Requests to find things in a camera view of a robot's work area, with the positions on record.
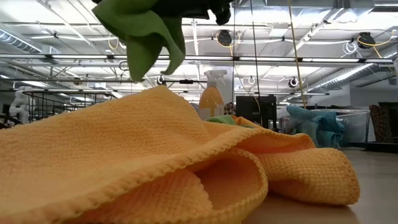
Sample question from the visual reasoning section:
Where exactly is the black computer case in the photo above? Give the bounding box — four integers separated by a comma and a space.
235, 95, 278, 130

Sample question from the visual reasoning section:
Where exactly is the black ceiling cable reel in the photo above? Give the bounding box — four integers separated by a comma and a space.
356, 31, 376, 50
216, 29, 233, 47

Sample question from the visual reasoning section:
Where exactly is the orange microfiber towel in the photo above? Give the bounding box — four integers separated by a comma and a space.
0, 85, 361, 224

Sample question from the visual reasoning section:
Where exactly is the black wire basket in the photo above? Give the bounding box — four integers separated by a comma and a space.
21, 90, 121, 124

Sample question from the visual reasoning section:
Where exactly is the black hanging cable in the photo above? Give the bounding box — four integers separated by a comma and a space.
248, 0, 263, 127

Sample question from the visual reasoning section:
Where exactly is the patterned chair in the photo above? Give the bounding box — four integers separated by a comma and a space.
369, 104, 395, 144

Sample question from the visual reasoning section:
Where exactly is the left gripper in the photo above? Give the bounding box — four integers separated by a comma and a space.
152, 0, 233, 26

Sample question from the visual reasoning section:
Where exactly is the orange spray bottle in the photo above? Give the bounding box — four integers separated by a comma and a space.
198, 69, 228, 121

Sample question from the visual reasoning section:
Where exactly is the clear plastic bin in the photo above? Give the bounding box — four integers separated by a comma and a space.
278, 108, 371, 147

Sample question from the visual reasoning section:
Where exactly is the green microfiber towel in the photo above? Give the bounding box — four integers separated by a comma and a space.
206, 114, 254, 129
91, 0, 187, 82

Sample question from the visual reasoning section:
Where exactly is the blue microfiber towel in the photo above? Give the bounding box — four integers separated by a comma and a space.
306, 116, 346, 149
285, 105, 338, 139

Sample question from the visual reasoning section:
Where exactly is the white humanoid robot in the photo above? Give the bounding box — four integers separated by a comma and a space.
8, 86, 35, 124

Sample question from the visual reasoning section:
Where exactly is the yellow hanging cable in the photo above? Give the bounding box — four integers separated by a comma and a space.
287, 0, 308, 110

